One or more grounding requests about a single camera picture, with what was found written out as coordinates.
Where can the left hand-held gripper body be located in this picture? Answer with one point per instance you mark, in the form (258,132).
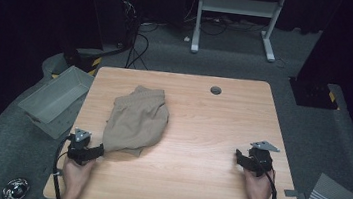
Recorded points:
(78,150)

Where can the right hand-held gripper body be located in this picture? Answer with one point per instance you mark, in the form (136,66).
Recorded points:
(261,161)

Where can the khaki shorts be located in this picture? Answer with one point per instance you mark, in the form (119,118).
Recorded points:
(136,121)

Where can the person's left hand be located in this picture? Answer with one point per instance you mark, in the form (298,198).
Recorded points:
(74,175)

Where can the person's right hand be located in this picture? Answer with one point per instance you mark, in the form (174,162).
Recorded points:
(256,187)

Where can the grey plastic bin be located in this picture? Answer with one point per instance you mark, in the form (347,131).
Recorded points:
(53,99)

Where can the grey round table grommet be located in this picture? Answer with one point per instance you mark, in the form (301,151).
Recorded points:
(215,90)

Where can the shiny silver object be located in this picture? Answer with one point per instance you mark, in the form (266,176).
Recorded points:
(16,189)

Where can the black base with yellow stripe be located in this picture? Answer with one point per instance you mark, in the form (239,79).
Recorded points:
(80,58)
(312,93)

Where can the small white plug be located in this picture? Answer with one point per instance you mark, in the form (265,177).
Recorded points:
(186,39)

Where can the dark equipment rack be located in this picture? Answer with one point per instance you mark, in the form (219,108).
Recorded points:
(129,7)

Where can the white metal stand frame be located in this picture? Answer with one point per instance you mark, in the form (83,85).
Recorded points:
(238,6)

